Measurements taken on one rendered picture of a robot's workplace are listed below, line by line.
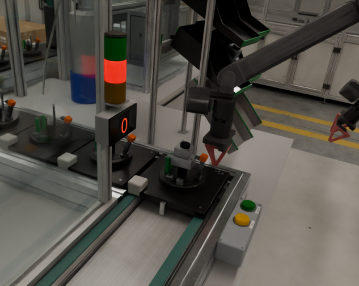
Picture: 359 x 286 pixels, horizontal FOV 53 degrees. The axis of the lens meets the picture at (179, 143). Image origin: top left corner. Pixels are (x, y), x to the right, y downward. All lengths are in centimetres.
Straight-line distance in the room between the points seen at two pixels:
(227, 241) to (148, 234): 21
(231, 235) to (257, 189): 41
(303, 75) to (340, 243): 404
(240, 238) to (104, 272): 34
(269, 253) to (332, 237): 23
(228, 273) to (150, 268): 22
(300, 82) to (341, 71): 51
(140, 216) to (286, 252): 43
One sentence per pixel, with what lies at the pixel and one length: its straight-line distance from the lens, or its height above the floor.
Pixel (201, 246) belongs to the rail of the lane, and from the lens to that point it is 91.
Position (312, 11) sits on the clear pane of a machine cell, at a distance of 498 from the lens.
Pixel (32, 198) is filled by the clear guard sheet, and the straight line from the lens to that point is 78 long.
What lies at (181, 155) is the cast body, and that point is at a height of 107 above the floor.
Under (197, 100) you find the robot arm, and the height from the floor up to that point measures 125.
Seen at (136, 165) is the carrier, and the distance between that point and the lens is 117.
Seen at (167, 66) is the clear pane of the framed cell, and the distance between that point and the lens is 230.
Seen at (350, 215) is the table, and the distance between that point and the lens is 136.
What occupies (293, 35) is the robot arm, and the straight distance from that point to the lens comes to 96.
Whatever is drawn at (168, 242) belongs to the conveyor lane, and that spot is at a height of 92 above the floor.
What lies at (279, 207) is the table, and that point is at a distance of 128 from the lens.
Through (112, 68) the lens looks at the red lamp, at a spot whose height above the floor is 134.
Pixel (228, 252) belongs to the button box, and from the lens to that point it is 95.
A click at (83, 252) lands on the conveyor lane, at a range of 91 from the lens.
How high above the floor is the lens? 158
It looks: 27 degrees down
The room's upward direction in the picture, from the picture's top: 6 degrees clockwise
